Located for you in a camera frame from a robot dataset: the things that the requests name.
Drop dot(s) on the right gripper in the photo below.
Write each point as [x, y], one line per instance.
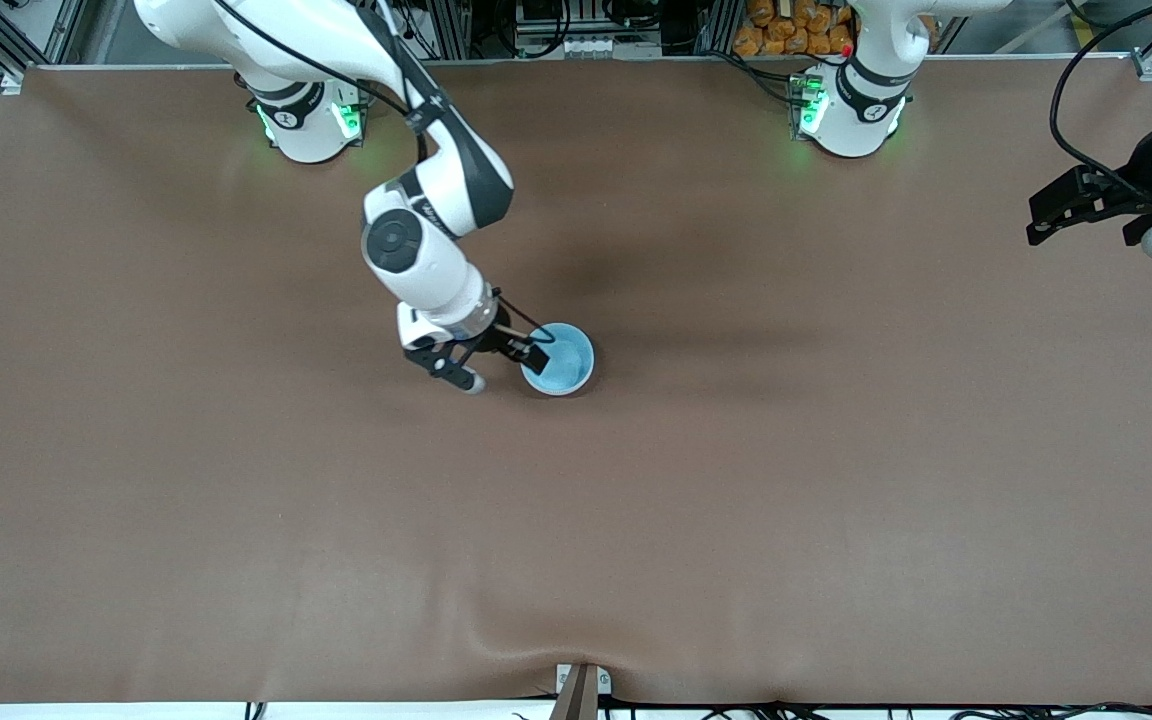
[492, 338]

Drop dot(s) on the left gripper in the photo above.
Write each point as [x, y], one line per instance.
[1143, 172]

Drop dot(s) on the blue bowl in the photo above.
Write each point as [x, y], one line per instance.
[566, 365]

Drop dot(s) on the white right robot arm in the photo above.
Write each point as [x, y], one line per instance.
[426, 265]

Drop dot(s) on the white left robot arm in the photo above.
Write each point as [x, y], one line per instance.
[856, 115]

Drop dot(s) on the brown table mat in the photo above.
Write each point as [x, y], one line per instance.
[576, 560]

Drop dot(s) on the white terminal block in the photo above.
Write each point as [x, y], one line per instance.
[608, 47]

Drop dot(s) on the orange items box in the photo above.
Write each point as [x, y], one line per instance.
[791, 30]

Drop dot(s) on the silver corner bracket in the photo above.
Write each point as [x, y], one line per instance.
[12, 80]
[1151, 67]

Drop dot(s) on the grey metal mounting bracket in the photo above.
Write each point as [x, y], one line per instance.
[603, 681]

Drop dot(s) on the brown camera post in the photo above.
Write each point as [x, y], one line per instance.
[576, 700]

